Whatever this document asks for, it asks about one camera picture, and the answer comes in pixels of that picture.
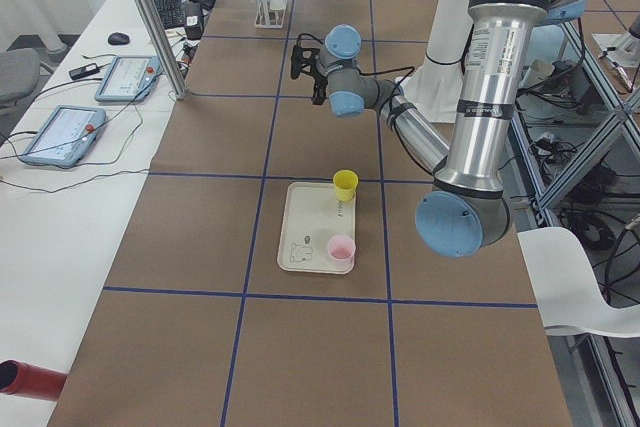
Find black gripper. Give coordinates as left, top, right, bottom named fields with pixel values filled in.
left=290, top=45, right=328, bottom=105

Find pink plastic cup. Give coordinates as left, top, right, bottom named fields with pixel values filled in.
left=326, top=234, right=356, bottom=268

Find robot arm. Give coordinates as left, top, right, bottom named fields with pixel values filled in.
left=291, top=0, right=586, bottom=257

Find yellow plastic cup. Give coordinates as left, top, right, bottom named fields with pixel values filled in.
left=332, top=169, right=359, bottom=202

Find black keyboard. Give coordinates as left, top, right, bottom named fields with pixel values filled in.
left=153, top=0, right=183, bottom=29

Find cream rabbit serving tray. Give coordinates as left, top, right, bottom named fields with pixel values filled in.
left=277, top=182, right=356, bottom=275

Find black computer mouse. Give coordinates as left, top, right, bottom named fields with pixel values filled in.
left=107, top=32, right=130, bottom=46

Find far teach pendant tablet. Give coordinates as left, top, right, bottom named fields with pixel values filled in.
left=94, top=56, right=163, bottom=103

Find teach pendant tablet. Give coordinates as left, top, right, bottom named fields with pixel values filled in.
left=94, top=56, right=163, bottom=103
left=18, top=105, right=107, bottom=168

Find near teach pendant tablet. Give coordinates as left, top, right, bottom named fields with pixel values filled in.
left=18, top=105, right=107, bottom=168

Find white moulded chair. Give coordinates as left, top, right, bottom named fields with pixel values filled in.
left=518, top=227, right=639, bottom=338

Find red cylinder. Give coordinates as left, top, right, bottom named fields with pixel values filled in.
left=1, top=360, right=67, bottom=401

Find white wire cup rack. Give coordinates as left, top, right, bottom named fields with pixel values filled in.
left=254, top=0, right=287, bottom=29

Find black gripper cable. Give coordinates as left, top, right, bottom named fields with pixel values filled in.
left=294, top=32, right=441, bottom=173

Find aluminium frame post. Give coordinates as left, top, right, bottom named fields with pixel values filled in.
left=134, top=0, right=187, bottom=100

